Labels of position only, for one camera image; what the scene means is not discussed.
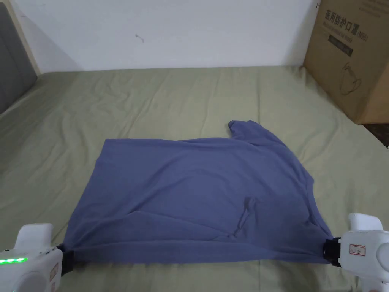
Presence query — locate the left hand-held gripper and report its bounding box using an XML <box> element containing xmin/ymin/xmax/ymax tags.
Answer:
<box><xmin>0</xmin><ymin>223</ymin><xmax>75</xmax><ymax>292</ymax></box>

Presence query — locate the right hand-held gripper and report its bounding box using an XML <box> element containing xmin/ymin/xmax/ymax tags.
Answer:
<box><xmin>322</xmin><ymin>213</ymin><xmax>389</xmax><ymax>292</ymax></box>

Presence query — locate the dark blue shirt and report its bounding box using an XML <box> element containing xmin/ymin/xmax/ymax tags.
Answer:
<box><xmin>56</xmin><ymin>119</ymin><xmax>333</xmax><ymax>266</ymax></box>

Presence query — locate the grey padded headboard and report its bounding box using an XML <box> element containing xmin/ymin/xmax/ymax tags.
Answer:
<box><xmin>0</xmin><ymin>2</ymin><xmax>38</xmax><ymax>116</ymax></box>

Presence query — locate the brown cardboard carton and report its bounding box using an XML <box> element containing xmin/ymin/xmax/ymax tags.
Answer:
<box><xmin>303</xmin><ymin>0</ymin><xmax>389</xmax><ymax>125</ymax></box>

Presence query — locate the bed with pale green sheet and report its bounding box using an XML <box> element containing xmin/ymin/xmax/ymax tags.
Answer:
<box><xmin>0</xmin><ymin>64</ymin><xmax>389</xmax><ymax>292</ymax></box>

